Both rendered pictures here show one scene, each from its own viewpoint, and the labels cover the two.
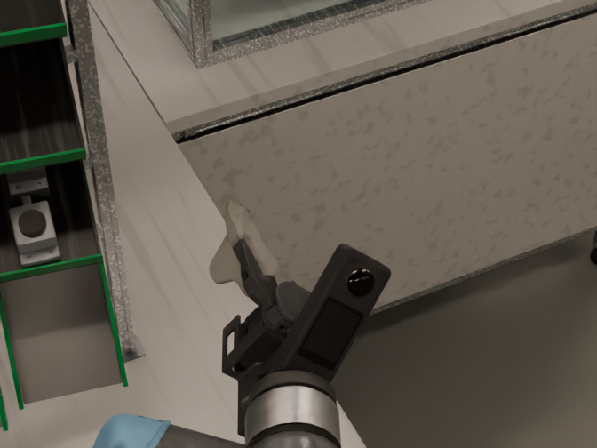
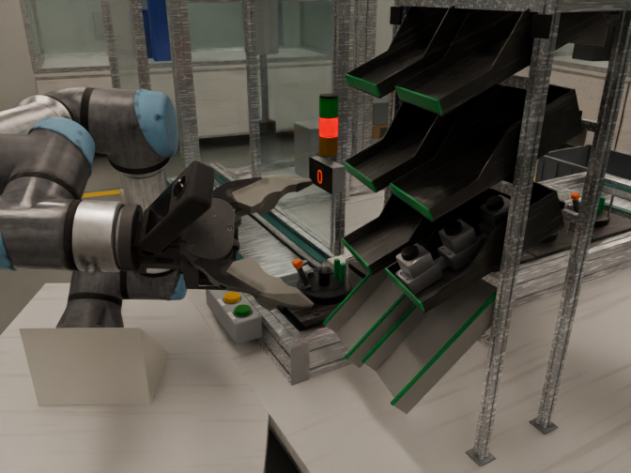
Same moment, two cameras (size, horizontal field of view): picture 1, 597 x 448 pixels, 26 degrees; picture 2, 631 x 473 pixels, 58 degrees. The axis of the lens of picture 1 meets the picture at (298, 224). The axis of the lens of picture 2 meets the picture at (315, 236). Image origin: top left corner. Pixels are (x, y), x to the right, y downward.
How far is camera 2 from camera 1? 114 cm
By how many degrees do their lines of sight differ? 71
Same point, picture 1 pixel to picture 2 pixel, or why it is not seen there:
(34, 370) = (393, 362)
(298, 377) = (128, 208)
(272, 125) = not seen: outside the picture
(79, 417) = (414, 437)
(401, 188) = not seen: outside the picture
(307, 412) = (87, 207)
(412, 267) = not seen: outside the picture
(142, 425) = (64, 125)
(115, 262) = (490, 376)
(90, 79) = (515, 217)
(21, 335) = (407, 343)
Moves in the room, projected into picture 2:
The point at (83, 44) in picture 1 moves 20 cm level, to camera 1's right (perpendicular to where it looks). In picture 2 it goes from (519, 186) to (584, 241)
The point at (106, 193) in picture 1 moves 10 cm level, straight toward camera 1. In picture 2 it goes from (500, 316) to (444, 325)
